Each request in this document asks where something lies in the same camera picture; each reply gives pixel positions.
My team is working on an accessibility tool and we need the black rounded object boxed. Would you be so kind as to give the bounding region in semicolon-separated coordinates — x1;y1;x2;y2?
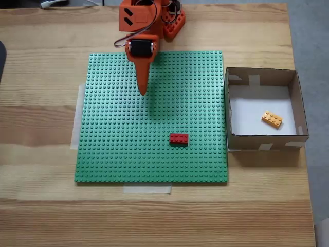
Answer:
0;40;8;84

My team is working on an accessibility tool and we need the open cardboard box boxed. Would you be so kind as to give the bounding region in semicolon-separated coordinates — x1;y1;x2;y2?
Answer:
224;67;309;153

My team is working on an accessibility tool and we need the gripper motor cable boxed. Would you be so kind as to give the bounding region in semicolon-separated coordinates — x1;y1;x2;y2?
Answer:
114;0;159;48

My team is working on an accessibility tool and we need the white paper box lining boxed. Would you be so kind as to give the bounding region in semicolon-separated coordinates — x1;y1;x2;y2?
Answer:
228;85;298;136

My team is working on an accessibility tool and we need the yellow lego block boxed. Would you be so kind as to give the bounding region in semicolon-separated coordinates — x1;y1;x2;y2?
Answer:
261;110;283;131

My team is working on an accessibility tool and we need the white plug with cable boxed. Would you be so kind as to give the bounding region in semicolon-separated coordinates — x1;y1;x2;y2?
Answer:
39;0;71;9

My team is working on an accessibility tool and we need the short masking tape strip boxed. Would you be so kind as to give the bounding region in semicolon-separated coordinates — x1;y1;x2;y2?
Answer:
122;184;172;195

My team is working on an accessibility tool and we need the green lego baseplate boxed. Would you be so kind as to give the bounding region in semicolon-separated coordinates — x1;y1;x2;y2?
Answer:
74;50;229;186

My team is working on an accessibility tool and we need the long masking tape strip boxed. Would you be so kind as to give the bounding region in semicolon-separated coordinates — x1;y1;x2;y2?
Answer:
69;82;87;150

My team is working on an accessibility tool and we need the red lego block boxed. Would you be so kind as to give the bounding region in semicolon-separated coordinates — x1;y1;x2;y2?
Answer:
169;133;189;146

